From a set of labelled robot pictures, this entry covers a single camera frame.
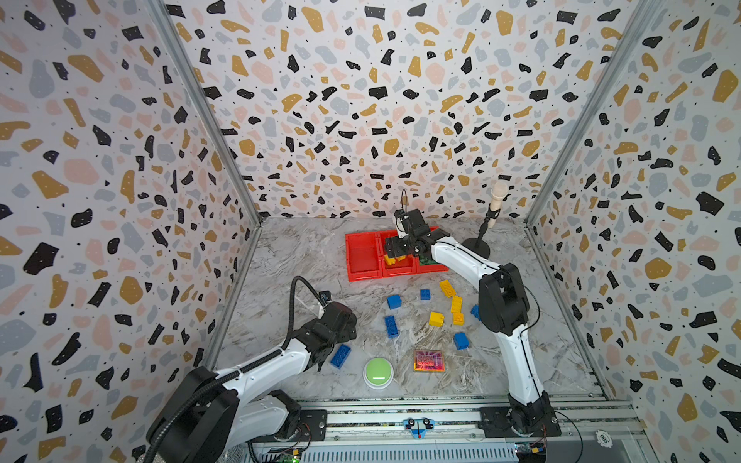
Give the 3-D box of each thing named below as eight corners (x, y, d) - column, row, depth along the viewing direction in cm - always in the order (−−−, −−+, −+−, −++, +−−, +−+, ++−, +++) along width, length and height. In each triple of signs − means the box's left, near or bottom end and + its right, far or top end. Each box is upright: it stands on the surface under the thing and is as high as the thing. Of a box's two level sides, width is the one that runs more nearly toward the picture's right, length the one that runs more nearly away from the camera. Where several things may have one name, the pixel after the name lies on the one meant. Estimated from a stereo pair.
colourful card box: (413, 371, 85) (414, 369, 83) (412, 352, 88) (413, 349, 87) (445, 371, 85) (446, 369, 83) (442, 352, 89) (443, 349, 87)
